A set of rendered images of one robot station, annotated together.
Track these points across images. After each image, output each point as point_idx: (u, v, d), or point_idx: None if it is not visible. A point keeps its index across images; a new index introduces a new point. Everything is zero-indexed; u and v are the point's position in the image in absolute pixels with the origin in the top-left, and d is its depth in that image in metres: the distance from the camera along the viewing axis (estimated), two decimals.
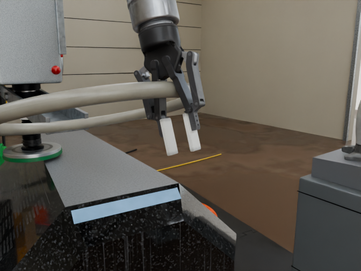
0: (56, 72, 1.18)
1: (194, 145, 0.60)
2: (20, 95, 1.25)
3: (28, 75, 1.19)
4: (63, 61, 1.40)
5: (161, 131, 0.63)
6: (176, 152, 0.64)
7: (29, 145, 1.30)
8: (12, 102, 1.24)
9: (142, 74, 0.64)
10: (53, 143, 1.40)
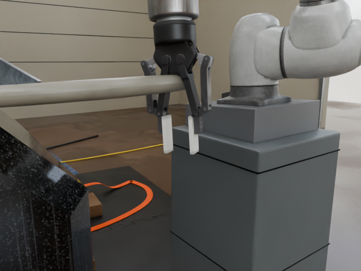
0: None
1: (194, 148, 0.61)
2: None
3: None
4: None
5: (161, 128, 0.63)
6: (172, 150, 0.64)
7: None
8: None
9: (150, 66, 0.61)
10: None
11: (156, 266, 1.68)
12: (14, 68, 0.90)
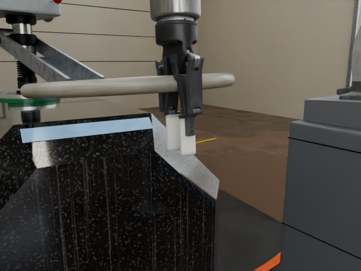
0: (58, 0, 1.13)
1: (184, 150, 0.60)
2: (16, 37, 1.18)
3: (27, 2, 1.12)
4: None
5: (168, 126, 0.64)
6: (179, 149, 0.65)
7: None
8: (8, 48, 1.17)
9: (160, 66, 0.64)
10: (18, 94, 1.17)
11: (239, 258, 1.73)
12: (81, 65, 1.05)
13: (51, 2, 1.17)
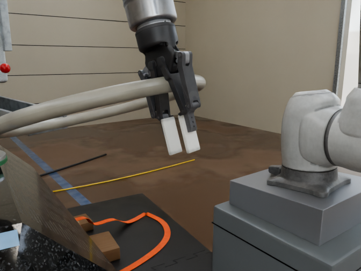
0: (7, 70, 1.08)
1: (190, 147, 0.60)
2: None
3: None
4: None
5: (164, 130, 0.64)
6: (179, 150, 0.65)
7: None
8: None
9: (144, 74, 0.64)
10: None
11: None
12: None
13: None
